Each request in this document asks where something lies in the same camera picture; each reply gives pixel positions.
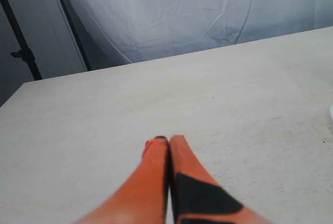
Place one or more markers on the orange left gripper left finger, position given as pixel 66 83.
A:
pixel 143 197

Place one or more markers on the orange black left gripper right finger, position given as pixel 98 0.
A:
pixel 196 196

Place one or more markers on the white plastic tray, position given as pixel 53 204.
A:
pixel 331 111

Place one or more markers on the white backdrop cloth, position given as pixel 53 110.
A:
pixel 128 31

